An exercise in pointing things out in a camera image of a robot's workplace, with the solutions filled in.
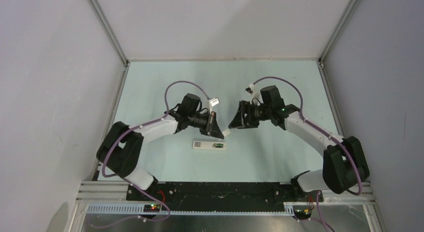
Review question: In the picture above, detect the green AAA battery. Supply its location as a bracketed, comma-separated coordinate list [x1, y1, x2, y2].
[212, 143, 224, 149]

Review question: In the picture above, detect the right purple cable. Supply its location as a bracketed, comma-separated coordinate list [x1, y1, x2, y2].
[251, 76, 364, 232]

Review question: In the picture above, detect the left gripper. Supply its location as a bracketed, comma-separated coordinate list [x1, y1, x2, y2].
[188, 111, 224, 140]

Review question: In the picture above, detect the aluminium frame rail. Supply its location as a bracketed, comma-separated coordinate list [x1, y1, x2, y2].
[87, 0, 129, 67]

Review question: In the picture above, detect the purple cable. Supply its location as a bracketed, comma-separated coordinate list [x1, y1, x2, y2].
[101, 80, 213, 223]
[251, 76, 364, 232]

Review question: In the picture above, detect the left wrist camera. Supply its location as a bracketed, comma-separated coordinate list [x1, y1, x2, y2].
[208, 97, 220, 113]

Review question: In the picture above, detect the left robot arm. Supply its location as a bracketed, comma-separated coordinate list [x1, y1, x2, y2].
[96, 93, 225, 200]

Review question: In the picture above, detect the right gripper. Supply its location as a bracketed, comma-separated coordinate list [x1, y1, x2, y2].
[228, 100, 272, 129]

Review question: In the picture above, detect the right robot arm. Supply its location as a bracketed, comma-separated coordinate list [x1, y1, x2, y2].
[228, 85, 370, 201]

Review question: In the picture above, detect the white remote control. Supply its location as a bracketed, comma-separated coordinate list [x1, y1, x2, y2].
[192, 141, 227, 151]

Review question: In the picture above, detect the white slotted cable duct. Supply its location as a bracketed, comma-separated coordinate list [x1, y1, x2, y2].
[86, 203, 295, 216]

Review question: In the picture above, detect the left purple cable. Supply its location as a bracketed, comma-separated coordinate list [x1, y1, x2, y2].
[101, 80, 213, 223]

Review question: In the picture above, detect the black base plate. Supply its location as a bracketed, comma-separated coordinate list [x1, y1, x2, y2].
[147, 182, 324, 210]

